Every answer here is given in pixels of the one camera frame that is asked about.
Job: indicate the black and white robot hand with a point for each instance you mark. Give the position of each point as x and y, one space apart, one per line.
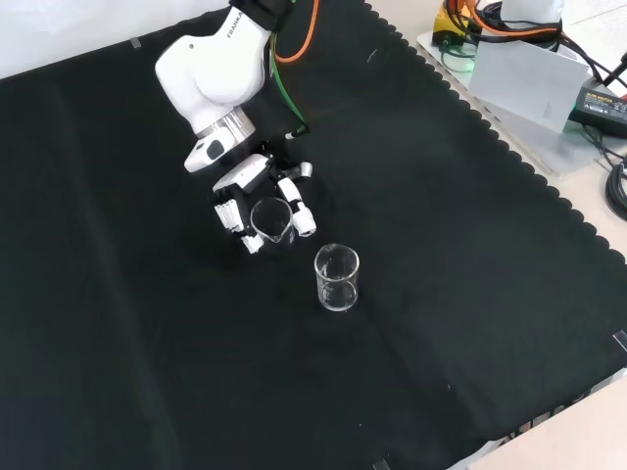
245 173

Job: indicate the small clear glass beaker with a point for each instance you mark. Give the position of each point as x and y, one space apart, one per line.
283 235

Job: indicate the tall clear glass beaker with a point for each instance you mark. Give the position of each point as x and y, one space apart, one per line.
338 298

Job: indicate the grey tape strip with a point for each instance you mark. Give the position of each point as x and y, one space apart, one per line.
620 341
380 465
135 43

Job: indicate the black bench cloth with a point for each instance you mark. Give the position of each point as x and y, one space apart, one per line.
196 343

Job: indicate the yellow stop button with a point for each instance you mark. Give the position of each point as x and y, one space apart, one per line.
441 24

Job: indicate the pale card board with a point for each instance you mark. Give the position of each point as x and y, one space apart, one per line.
529 83

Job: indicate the black power adapter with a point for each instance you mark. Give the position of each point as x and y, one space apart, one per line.
600 105

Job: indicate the grey metal base plate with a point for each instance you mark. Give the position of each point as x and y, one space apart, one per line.
548 147

